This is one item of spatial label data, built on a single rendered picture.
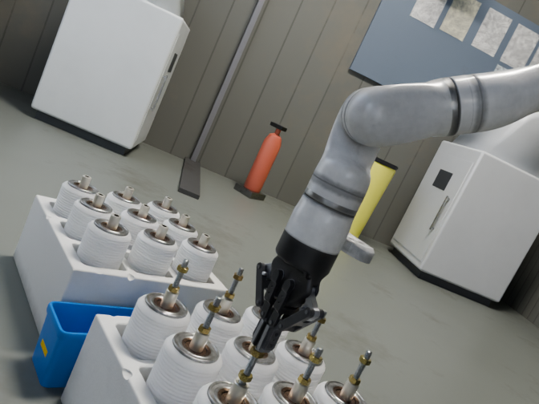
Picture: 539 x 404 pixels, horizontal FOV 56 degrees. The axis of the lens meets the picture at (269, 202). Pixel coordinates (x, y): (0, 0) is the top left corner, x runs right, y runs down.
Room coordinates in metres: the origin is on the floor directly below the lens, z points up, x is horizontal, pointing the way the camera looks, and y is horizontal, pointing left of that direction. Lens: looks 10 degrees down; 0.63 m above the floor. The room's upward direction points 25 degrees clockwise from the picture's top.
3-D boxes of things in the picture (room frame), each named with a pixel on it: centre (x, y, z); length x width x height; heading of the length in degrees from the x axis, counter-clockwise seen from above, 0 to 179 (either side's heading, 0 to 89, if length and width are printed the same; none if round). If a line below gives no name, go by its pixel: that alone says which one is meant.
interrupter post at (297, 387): (0.71, -0.16, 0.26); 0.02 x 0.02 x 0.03
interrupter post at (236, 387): (0.63, -0.07, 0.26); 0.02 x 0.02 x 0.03
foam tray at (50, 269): (1.21, 0.27, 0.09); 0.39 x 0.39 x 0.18; 40
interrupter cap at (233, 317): (0.89, -0.01, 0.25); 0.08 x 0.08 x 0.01
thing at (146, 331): (0.81, 0.08, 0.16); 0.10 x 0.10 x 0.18
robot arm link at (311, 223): (0.64, -0.08, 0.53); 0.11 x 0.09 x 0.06; 129
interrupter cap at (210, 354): (0.72, 0.01, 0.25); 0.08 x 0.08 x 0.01
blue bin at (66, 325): (0.95, 0.16, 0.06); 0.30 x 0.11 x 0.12; 131
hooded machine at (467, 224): (3.71, -1.35, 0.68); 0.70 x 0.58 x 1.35; 103
